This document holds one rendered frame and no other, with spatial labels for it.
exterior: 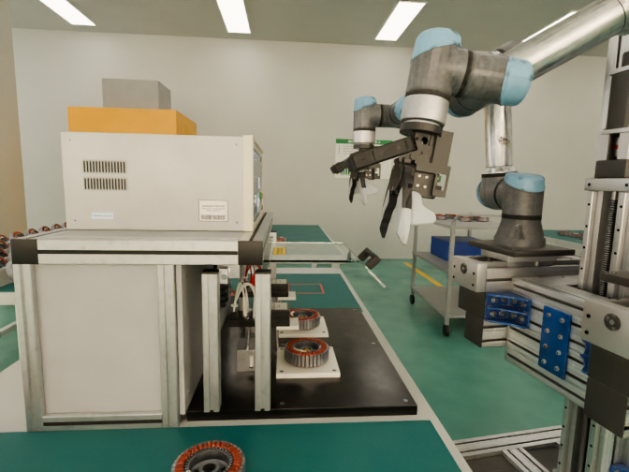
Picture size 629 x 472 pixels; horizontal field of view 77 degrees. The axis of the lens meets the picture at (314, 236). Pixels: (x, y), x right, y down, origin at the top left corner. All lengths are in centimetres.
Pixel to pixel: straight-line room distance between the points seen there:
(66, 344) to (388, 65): 625
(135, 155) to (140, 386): 46
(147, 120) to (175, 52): 223
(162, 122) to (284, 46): 265
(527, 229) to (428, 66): 80
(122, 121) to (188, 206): 391
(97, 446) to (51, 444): 8
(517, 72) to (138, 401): 89
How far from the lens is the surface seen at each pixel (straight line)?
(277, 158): 627
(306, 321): 121
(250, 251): 74
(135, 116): 472
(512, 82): 74
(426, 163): 68
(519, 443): 194
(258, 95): 640
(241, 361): 101
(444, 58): 72
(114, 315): 84
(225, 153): 87
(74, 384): 92
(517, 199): 139
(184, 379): 85
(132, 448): 86
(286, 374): 98
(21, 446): 95
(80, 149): 96
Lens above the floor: 123
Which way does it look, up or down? 8 degrees down
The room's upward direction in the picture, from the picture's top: 1 degrees clockwise
